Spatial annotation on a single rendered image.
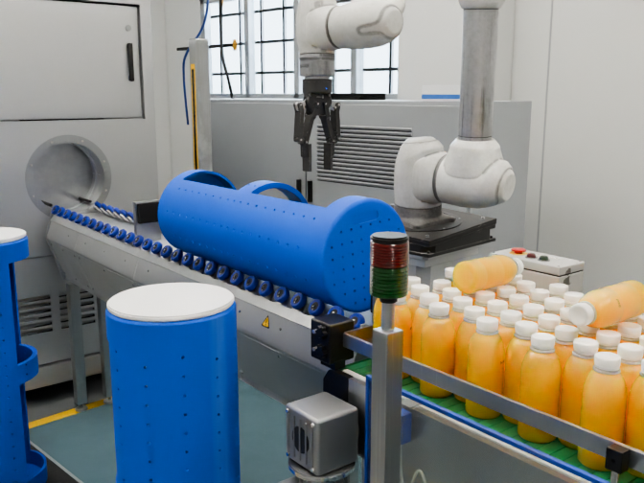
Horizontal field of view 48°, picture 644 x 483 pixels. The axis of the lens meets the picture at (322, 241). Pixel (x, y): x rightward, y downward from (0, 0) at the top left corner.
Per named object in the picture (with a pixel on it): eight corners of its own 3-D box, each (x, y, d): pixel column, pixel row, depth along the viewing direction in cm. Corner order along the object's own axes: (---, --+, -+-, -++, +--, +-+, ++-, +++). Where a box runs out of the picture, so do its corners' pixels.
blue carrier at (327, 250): (235, 242, 257) (227, 163, 250) (410, 296, 189) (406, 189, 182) (162, 261, 240) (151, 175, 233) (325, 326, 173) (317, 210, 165)
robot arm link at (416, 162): (410, 195, 249) (412, 131, 242) (457, 203, 237) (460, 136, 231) (383, 204, 237) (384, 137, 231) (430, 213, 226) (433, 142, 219)
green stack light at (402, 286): (389, 287, 123) (389, 258, 122) (416, 294, 119) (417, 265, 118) (360, 292, 120) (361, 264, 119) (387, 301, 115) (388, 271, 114)
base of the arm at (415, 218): (410, 208, 255) (410, 193, 253) (456, 220, 238) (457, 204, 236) (370, 217, 244) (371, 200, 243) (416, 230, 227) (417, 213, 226)
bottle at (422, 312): (416, 386, 147) (418, 308, 144) (406, 374, 153) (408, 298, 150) (448, 383, 148) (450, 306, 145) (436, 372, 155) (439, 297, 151)
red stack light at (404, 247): (389, 258, 122) (390, 235, 122) (417, 264, 118) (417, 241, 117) (361, 264, 119) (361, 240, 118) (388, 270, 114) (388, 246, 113)
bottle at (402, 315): (375, 378, 151) (376, 301, 148) (384, 366, 158) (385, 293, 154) (406, 382, 149) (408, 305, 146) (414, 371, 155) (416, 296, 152)
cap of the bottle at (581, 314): (579, 327, 125) (572, 329, 124) (570, 305, 125) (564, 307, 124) (597, 321, 122) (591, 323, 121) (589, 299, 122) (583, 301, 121)
